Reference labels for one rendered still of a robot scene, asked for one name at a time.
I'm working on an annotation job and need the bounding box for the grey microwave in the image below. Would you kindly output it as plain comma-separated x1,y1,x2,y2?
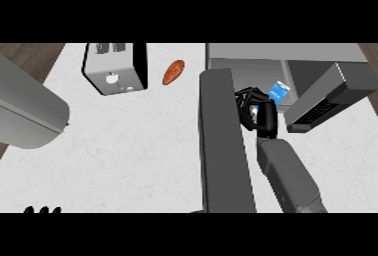
205,43,378,134

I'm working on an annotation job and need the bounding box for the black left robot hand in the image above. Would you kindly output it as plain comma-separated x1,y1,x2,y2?
22,205,64,214

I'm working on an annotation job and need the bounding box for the silver toaster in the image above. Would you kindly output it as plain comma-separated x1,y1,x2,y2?
80,43,149,97

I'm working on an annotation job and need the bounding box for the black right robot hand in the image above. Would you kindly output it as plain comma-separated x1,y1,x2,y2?
233,86,281,140

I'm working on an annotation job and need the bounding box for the blue and white milk carton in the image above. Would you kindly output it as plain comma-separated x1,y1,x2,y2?
248,80,293,118

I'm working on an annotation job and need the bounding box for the dark grey microwave door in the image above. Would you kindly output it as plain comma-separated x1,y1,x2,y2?
191,68,259,214

